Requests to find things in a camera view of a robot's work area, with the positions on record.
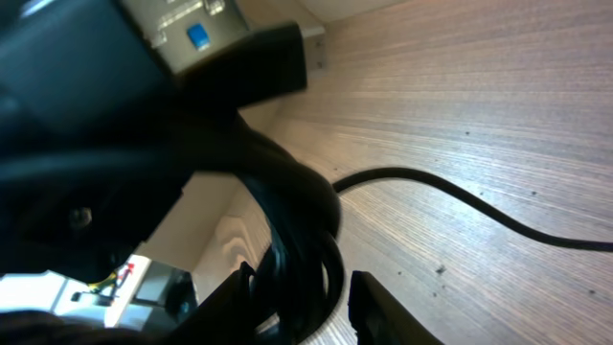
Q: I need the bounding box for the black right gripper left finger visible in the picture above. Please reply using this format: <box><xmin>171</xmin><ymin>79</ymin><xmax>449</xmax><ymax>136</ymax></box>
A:
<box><xmin>165</xmin><ymin>262</ymin><xmax>255</xmax><ymax>345</ymax></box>

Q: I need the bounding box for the black USB cable bundle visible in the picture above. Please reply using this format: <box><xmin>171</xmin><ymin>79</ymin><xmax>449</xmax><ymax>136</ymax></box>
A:
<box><xmin>181</xmin><ymin>114</ymin><xmax>613</xmax><ymax>345</ymax></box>

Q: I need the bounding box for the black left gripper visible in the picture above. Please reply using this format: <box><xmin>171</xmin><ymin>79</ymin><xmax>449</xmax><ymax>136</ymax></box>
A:
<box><xmin>1</xmin><ymin>1</ymin><xmax>329</xmax><ymax>282</ymax></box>

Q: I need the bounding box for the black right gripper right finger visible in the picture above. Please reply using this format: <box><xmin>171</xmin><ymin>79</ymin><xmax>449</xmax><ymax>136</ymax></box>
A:
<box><xmin>348</xmin><ymin>270</ymin><xmax>443</xmax><ymax>345</ymax></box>

